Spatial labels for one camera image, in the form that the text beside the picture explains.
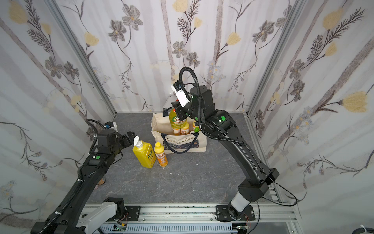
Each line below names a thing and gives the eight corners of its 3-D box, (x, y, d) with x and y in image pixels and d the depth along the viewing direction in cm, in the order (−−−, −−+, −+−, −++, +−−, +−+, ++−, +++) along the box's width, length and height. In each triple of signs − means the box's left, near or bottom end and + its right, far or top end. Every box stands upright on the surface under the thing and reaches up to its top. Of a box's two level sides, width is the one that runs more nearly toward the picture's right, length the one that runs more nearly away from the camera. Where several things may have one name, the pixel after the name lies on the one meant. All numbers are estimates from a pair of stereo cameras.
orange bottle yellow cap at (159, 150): (160, 167, 93) (153, 149, 75) (161, 161, 96) (155, 142, 78) (167, 167, 93) (162, 149, 75) (168, 161, 96) (163, 142, 78)
